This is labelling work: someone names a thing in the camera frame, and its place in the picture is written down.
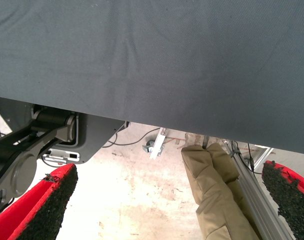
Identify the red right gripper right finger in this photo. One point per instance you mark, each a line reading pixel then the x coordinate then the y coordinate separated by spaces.
pixel 292 200

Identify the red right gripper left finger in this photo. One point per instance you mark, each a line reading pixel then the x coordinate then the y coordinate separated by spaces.
pixel 29 212

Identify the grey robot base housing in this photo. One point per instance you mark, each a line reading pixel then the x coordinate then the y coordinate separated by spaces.
pixel 96 135

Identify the aluminium table leg profile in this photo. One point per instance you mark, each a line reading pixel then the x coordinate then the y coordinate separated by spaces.
pixel 257 200

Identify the person in khaki trousers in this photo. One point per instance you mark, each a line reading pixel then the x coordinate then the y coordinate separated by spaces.
pixel 211 187

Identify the grey caster wheel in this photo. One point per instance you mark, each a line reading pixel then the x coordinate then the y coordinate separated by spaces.
pixel 148 146

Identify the dark grey table cloth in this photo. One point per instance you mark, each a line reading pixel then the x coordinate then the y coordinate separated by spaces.
pixel 141 62

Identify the black robot frame links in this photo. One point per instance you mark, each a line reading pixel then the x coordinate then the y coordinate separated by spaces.
pixel 6 147

